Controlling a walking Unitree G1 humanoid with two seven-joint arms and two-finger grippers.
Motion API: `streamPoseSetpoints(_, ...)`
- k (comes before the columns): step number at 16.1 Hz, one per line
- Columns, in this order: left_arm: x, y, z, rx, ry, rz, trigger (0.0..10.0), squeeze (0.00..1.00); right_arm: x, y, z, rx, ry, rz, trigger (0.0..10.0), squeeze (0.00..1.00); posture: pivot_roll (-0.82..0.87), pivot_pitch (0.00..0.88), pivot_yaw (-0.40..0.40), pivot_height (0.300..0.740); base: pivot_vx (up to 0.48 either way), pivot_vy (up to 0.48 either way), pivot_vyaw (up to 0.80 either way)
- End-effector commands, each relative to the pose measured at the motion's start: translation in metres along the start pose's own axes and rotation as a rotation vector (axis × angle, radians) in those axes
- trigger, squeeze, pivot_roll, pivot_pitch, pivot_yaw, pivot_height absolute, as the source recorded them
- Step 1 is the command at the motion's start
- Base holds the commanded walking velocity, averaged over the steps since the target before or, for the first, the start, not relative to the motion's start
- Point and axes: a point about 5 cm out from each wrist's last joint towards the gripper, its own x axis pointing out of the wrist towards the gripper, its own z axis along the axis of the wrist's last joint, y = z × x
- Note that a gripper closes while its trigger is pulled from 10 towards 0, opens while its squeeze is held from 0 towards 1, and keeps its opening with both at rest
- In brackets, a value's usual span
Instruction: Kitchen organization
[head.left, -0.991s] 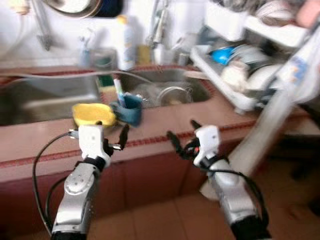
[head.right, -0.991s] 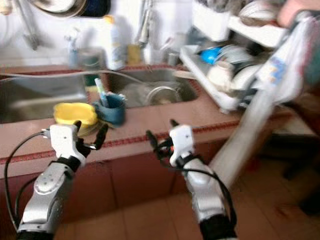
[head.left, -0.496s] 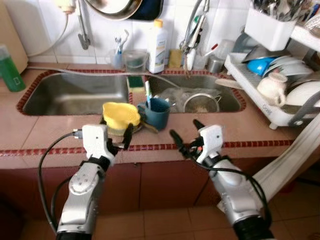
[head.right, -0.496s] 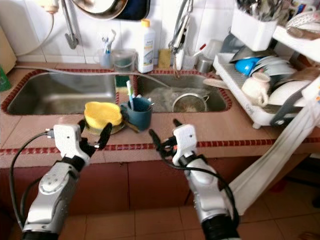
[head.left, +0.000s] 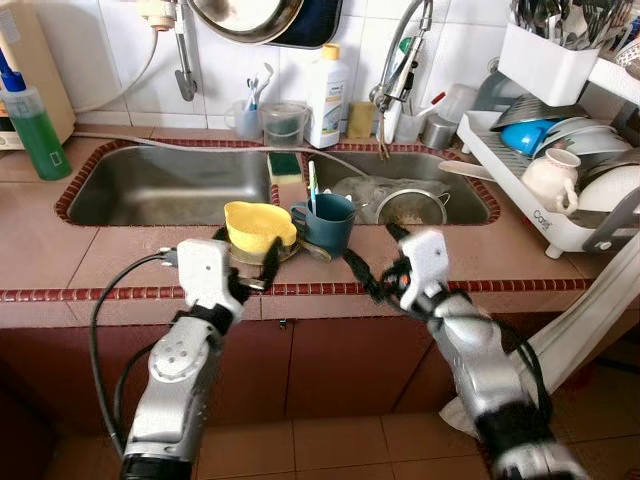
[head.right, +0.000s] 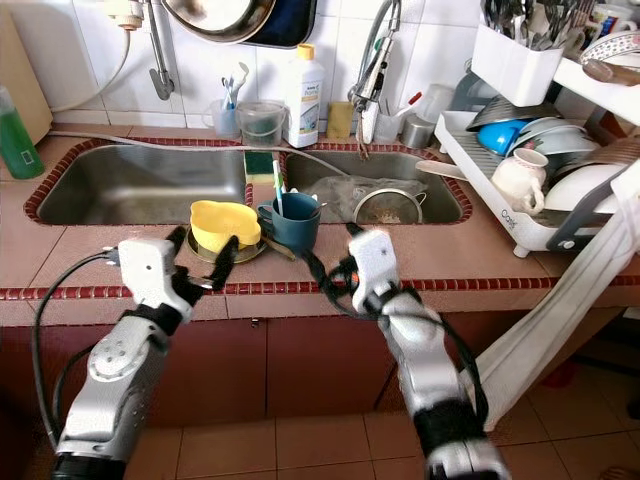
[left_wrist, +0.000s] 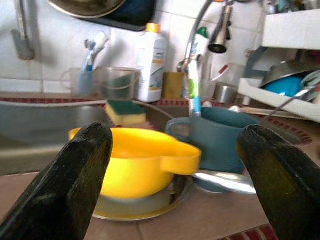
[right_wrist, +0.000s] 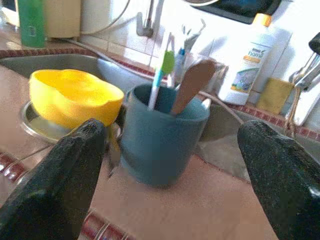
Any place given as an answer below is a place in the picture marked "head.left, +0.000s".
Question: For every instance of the dark teal mug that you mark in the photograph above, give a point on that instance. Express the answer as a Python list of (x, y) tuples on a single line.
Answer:
[(325, 228)]

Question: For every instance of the blue bowl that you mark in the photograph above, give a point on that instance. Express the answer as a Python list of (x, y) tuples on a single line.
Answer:
[(525, 138)]

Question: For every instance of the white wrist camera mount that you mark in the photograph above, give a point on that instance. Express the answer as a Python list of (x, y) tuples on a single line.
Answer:
[(428, 265), (208, 275)]

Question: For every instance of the clear plastic pail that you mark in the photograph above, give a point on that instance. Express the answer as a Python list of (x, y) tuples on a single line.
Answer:
[(285, 125)]

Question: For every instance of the clear plastic bag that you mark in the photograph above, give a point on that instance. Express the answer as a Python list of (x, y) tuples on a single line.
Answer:
[(355, 190)]

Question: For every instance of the clear toothbrush cup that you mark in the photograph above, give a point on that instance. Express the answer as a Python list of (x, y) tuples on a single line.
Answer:
[(245, 122)]

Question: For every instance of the chrome sink faucet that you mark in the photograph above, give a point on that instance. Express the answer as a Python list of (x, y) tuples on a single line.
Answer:
[(400, 70)]

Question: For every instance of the green dish soap bottle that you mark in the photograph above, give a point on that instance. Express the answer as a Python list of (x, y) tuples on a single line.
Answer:
[(40, 140)]

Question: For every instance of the white yellow-capped detergent bottle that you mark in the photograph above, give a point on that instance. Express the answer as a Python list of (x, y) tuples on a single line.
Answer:
[(327, 105)]

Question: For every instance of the yellow plastic cup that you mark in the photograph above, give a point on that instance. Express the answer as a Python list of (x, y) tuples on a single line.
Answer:
[(255, 225)]

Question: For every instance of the beige water ionizer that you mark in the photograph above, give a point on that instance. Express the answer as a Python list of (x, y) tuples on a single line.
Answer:
[(48, 70)]

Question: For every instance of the hanging steel pan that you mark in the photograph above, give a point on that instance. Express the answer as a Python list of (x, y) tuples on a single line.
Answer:
[(250, 18)]

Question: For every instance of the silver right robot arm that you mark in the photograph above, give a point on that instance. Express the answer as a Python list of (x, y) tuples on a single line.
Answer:
[(480, 370)]

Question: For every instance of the white plate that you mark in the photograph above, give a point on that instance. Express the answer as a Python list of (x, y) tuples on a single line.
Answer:
[(610, 190)]

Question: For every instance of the red-tipped white utensil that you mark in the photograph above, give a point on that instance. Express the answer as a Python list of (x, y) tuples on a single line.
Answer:
[(432, 102)]

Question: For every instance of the steel mesh strainer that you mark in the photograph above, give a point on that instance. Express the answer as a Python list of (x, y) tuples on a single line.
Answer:
[(410, 207)]

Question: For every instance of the steel spoon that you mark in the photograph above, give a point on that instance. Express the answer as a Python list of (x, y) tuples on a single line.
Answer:
[(318, 254)]

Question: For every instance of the steel sink basin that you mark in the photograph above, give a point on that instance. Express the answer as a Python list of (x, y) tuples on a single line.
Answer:
[(470, 202), (160, 190)]

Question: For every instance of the white cutlery holder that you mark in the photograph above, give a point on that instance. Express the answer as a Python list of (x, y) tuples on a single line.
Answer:
[(545, 65)]

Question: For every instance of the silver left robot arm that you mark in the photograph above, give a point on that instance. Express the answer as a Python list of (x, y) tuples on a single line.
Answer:
[(180, 372)]

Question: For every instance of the round steel bowl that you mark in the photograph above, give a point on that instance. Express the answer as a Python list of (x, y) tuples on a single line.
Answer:
[(250, 258)]

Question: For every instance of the white hanging towel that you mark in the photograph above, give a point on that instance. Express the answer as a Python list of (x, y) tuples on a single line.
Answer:
[(580, 330)]

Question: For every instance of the white ceramic pitcher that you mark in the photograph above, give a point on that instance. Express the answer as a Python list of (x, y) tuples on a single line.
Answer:
[(550, 185)]

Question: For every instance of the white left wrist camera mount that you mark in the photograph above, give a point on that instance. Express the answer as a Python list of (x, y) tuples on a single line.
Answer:
[(208, 275)]

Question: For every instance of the small steel cup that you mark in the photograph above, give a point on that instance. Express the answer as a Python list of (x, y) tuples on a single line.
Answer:
[(438, 132)]

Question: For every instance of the clear plastic container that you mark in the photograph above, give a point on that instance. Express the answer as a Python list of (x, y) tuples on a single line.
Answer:
[(460, 100)]

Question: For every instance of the upturned grey steel bowl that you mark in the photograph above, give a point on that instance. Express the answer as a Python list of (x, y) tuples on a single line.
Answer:
[(535, 112)]

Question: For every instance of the wooden spatula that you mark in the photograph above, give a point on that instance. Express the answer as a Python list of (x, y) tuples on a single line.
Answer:
[(465, 170)]

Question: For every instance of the green and yellow sponge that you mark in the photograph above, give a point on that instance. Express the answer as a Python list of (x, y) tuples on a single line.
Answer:
[(285, 165)]

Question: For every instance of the white dish rack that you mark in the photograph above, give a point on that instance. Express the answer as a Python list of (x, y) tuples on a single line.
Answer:
[(515, 190)]

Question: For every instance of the brown base cabinet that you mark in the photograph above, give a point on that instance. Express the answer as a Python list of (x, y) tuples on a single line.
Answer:
[(340, 360)]

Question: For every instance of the white plastic stick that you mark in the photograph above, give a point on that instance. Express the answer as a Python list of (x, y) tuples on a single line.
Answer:
[(312, 185)]

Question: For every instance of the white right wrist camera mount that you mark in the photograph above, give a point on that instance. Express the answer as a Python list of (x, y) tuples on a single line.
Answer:
[(428, 265)]

